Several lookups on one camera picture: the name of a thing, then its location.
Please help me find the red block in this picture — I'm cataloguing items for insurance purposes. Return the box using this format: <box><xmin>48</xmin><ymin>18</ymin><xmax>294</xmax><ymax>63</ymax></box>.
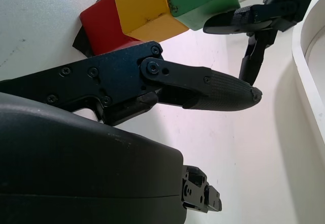
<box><xmin>80</xmin><ymin>0</ymin><xmax>143</xmax><ymax>56</ymax></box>

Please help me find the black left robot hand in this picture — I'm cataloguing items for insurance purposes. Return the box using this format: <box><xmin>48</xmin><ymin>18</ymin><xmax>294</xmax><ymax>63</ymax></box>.
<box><xmin>203</xmin><ymin>0</ymin><xmax>318</xmax><ymax>86</ymax></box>

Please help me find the yellow block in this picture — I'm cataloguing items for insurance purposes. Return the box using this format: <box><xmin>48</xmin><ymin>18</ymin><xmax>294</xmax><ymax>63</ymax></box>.
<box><xmin>113</xmin><ymin>0</ymin><xmax>190</xmax><ymax>43</ymax></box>

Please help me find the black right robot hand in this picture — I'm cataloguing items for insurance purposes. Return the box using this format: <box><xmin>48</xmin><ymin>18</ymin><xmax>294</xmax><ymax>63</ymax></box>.
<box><xmin>0</xmin><ymin>41</ymin><xmax>262</xmax><ymax>224</ymax></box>

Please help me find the white tray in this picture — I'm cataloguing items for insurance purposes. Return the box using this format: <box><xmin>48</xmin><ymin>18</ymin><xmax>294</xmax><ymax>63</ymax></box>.
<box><xmin>291</xmin><ymin>0</ymin><xmax>325</xmax><ymax>158</ymax></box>

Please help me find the black square marker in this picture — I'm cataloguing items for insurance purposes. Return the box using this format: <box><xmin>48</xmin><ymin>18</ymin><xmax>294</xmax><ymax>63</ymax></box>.
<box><xmin>72</xmin><ymin>0</ymin><xmax>102</xmax><ymax>58</ymax></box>

